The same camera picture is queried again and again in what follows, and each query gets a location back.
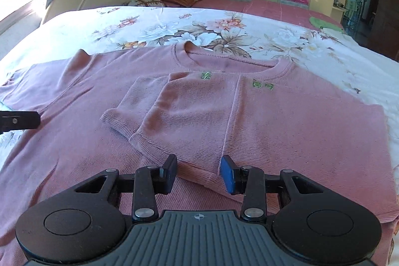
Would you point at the pink ribbed shirt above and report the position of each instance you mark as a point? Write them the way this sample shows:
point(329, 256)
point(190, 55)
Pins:
point(280, 129)

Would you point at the green cloth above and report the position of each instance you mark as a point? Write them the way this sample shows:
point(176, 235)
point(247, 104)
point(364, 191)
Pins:
point(325, 23)

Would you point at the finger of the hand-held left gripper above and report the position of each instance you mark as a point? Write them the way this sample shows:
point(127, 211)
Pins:
point(18, 120)

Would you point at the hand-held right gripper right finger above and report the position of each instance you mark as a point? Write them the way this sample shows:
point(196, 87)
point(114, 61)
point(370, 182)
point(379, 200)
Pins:
point(227, 174)

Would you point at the pink bed sheet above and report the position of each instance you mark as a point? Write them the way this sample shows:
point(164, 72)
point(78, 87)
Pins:
point(265, 9)

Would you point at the floral pillow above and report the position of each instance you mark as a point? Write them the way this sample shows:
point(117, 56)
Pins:
point(143, 1)

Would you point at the brown wooden door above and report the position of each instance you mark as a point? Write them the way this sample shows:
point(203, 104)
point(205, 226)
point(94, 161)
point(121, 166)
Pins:
point(391, 4)

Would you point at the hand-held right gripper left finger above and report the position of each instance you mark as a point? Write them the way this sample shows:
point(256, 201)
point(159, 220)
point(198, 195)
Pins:
point(170, 174)

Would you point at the white floral blanket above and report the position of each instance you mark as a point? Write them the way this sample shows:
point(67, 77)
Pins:
point(140, 26)

